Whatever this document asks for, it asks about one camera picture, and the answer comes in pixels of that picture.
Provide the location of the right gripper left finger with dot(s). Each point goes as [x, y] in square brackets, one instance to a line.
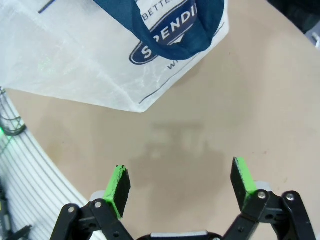
[117, 192]

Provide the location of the white translucent shopping bag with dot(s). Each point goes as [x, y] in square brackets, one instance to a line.
[75, 50]

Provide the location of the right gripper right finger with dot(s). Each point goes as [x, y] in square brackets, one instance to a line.
[243, 182]

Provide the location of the dark bulky object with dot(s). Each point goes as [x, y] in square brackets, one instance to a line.
[295, 12]

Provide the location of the white ribbed panel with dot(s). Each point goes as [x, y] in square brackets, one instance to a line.
[32, 175]

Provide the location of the black clamp device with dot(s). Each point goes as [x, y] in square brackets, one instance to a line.
[5, 215]

